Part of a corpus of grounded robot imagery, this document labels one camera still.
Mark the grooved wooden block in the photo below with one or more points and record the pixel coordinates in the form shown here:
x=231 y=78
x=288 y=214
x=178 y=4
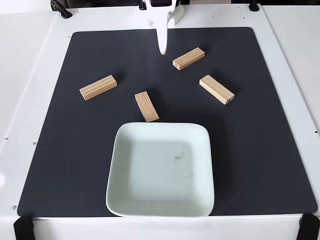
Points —
x=147 y=106
x=188 y=58
x=216 y=89

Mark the smooth wooden block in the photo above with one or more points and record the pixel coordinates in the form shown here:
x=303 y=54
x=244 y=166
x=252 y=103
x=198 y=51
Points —
x=98 y=87

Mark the pale green square plate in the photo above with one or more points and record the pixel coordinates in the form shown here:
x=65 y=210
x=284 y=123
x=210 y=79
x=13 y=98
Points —
x=155 y=160

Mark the black table clamp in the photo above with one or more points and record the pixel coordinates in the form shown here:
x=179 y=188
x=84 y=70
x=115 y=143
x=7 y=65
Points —
x=253 y=6
x=60 y=8
x=142 y=4

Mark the black table mat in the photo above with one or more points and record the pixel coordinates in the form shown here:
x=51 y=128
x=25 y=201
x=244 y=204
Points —
x=75 y=150

